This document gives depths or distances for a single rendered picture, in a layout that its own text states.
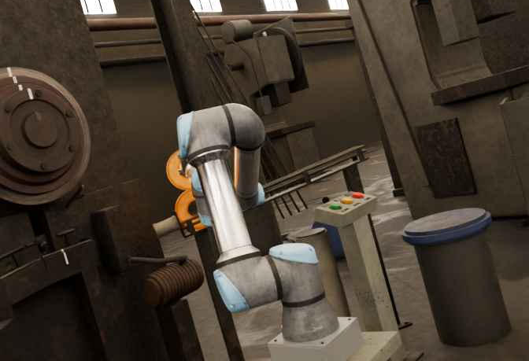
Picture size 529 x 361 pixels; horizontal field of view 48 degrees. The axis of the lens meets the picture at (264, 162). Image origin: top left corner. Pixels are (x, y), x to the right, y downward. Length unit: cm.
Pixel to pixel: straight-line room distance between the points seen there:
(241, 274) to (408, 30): 288
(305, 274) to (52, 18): 150
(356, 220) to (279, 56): 817
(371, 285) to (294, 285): 62
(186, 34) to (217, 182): 493
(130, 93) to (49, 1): 783
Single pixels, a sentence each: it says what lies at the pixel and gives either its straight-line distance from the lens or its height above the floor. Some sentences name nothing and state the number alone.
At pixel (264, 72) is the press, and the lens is 981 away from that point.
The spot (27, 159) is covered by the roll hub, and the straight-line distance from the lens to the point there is 204.
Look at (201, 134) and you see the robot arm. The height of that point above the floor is 95.
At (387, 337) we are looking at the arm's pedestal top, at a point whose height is 30.
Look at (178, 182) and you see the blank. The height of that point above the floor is 82.
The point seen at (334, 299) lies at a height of 28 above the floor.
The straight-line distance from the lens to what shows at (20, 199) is 211.
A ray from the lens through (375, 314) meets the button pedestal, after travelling 215.
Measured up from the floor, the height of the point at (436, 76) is 97.
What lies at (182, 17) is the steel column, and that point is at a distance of 646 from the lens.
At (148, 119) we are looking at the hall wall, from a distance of 1043.
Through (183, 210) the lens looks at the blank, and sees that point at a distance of 229.
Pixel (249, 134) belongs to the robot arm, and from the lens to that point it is 161.
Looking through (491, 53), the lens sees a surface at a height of 114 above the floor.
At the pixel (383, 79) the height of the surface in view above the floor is 106.
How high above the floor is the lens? 89
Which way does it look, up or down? 2 degrees down
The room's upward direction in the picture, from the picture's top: 16 degrees counter-clockwise
